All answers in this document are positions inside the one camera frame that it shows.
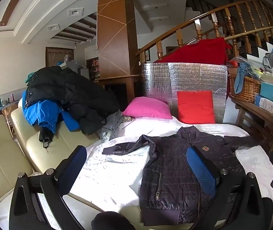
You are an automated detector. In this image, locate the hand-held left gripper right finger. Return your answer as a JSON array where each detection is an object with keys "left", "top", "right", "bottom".
[{"left": 186, "top": 146, "right": 273, "bottom": 230}]

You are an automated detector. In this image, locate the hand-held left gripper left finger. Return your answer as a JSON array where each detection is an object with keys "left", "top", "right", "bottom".
[{"left": 9, "top": 145, "right": 88, "bottom": 230}]

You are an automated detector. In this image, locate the dark quilted jacket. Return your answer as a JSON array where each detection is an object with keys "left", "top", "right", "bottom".
[{"left": 102, "top": 125, "right": 268, "bottom": 227}]

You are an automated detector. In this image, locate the white bedspread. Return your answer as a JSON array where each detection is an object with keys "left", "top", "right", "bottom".
[{"left": 0, "top": 115, "right": 273, "bottom": 230}]

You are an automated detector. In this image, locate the grey cloth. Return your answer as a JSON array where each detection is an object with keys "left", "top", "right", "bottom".
[{"left": 97, "top": 111, "right": 133, "bottom": 142}]

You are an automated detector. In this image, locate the blue jacket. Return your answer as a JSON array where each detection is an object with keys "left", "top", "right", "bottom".
[{"left": 22, "top": 91, "right": 82, "bottom": 134}]

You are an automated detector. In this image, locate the wooden side table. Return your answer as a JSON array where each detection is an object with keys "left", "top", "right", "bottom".
[{"left": 229, "top": 93, "right": 273, "bottom": 156}]

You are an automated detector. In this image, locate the red pillow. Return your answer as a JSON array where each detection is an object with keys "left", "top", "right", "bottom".
[{"left": 177, "top": 90, "right": 216, "bottom": 124}]

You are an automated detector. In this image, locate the white tissue pack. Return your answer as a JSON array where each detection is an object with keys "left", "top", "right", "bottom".
[{"left": 255, "top": 94, "right": 273, "bottom": 119}]

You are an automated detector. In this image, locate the cream leather sofa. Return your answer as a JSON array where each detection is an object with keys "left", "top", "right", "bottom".
[{"left": 0, "top": 98, "right": 103, "bottom": 211}]

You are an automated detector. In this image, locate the black puffer coat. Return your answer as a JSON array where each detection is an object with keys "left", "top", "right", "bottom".
[{"left": 26, "top": 66, "right": 120, "bottom": 136}]

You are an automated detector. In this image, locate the pink pillow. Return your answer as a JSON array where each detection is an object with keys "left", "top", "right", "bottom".
[{"left": 122, "top": 96, "right": 173, "bottom": 119}]

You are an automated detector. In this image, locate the wicker basket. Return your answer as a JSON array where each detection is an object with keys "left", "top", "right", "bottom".
[{"left": 228, "top": 74, "right": 263, "bottom": 103}]

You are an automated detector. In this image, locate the silver foil insulation panel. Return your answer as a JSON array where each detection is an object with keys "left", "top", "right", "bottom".
[{"left": 141, "top": 62, "right": 228, "bottom": 124}]

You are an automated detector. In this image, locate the dark wooden cabinet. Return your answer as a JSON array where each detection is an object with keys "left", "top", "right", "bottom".
[{"left": 98, "top": 75, "right": 142, "bottom": 112}]

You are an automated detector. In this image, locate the grey refrigerator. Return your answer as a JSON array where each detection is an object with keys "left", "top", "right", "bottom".
[{"left": 66, "top": 61, "right": 90, "bottom": 79}]

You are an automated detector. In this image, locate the blue cloth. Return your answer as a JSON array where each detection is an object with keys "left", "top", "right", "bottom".
[{"left": 234, "top": 63, "right": 259, "bottom": 94}]

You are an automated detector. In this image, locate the red cloth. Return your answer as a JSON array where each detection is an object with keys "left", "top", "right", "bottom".
[{"left": 153, "top": 37, "right": 233, "bottom": 65}]

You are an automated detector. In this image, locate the wooden stair railing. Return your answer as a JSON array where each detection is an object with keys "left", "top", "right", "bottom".
[{"left": 136, "top": 0, "right": 273, "bottom": 63}]

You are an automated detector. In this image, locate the wooden pillar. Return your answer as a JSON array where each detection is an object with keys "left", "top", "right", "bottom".
[{"left": 97, "top": 0, "right": 139, "bottom": 79}]

